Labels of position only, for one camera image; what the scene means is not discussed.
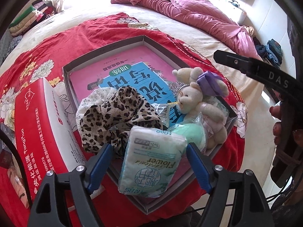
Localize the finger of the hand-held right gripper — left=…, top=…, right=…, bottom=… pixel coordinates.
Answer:
left=213, top=50, right=254, bottom=73

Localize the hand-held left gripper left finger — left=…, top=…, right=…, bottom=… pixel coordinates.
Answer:
left=28, top=142, right=114, bottom=227

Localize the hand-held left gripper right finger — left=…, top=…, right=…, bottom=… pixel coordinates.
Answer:
left=185, top=142, right=275, bottom=227

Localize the white tissue pack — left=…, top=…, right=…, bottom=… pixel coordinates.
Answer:
left=118, top=125, right=188, bottom=198

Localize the beige teddy bear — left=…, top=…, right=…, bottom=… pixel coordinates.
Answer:
left=177, top=81, right=229, bottom=148

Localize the leopard print scrunchie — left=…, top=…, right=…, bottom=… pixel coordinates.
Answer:
left=79, top=86, right=164, bottom=159

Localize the white floral scrunchie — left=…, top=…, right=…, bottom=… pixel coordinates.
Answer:
left=76, top=87, right=120, bottom=124

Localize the grey cardboard tray box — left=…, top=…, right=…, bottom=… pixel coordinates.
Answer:
left=62, top=35, right=238, bottom=215

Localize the person's right hand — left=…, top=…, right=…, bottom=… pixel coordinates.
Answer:
left=269, top=106, right=284, bottom=144

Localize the mint green sponge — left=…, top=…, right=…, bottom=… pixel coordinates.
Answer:
left=169, top=121, right=208, bottom=151

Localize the blue clothes pile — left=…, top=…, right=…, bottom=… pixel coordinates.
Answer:
left=255, top=38, right=284, bottom=68

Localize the teddy bear with purple bow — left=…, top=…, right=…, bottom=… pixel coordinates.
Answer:
left=172, top=66, right=230, bottom=98

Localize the white cabinet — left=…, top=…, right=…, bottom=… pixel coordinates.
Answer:
left=222, top=0, right=249, bottom=27

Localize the silver tiara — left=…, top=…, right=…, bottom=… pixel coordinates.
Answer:
left=169, top=81, right=188, bottom=93

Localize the pink quilt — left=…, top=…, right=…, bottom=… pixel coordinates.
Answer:
left=110, top=0, right=264, bottom=61

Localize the small barcode packet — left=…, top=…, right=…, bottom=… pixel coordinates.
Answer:
left=153, top=103, right=170, bottom=119

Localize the red tissue box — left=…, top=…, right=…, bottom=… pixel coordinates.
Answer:
left=14, top=77, right=106, bottom=209

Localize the person's dark patterned clothing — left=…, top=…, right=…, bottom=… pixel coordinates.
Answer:
left=271, top=186, right=303, bottom=227

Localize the pink and blue book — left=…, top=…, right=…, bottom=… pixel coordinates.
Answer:
left=68, top=45, right=190, bottom=129

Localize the red floral blanket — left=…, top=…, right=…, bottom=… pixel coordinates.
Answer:
left=0, top=12, right=249, bottom=227

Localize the grey patterned pillow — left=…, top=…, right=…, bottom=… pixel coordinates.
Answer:
left=2, top=35, right=23, bottom=62

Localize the cream bed sheet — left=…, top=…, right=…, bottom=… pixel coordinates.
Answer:
left=0, top=0, right=276, bottom=194

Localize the stack of folded clothes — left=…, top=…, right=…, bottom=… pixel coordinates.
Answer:
left=8, top=0, right=60, bottom=37

